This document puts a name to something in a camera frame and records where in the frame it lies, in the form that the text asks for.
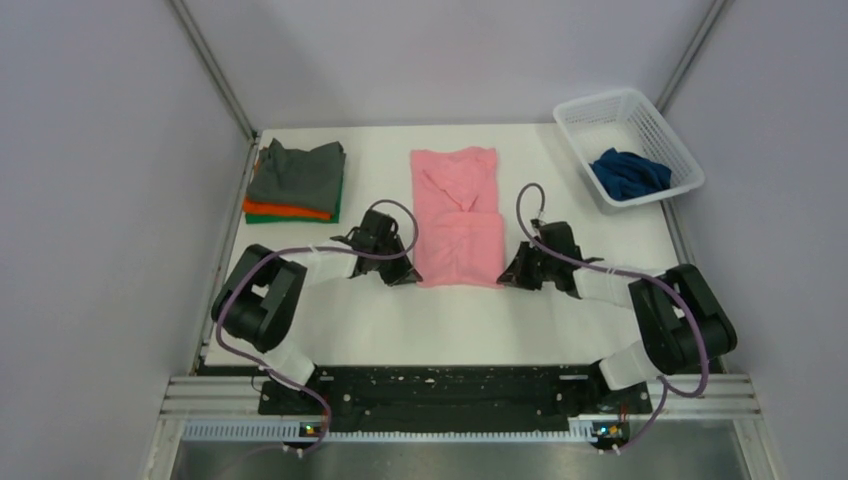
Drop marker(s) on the folded green t shirt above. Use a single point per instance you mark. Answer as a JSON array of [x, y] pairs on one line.
[[296, 189]]

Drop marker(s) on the folded orange t shirt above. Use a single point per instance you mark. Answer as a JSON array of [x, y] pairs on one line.
[[282, 210]]

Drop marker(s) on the folded grey t shirt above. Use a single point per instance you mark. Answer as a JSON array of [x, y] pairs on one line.
[[327, 160]]

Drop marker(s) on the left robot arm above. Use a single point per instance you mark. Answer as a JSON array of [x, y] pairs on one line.
[[258, 300]]

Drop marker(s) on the right aluminium frame post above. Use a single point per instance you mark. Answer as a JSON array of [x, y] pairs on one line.
[[702, 34]]

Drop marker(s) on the crumpled blue t shirt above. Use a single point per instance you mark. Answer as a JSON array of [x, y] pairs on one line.
[[626, 175]]

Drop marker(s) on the left aluminium frame post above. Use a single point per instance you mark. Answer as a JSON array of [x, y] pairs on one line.
[[211, 66]]

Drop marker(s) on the pink t shirt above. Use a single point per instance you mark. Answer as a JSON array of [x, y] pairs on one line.
[[461, 229]]

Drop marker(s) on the white plastic basket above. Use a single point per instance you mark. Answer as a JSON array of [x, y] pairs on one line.
[[624, 119]]

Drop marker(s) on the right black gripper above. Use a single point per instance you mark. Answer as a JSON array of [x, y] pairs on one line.
[[516, 275]]

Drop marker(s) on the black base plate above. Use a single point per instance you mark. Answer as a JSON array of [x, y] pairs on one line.
[[453, 399]]

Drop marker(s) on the aluminium frame post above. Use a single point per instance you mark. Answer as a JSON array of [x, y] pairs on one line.
[[211, 66], [702, 34]]

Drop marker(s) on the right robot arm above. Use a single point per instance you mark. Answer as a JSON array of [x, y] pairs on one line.
[[681, 323]]

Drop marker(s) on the white slotted cable duct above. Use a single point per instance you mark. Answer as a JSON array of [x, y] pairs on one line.
[[297, 432]]

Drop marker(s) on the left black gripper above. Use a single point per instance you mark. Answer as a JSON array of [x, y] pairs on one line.
[[412, 276]]

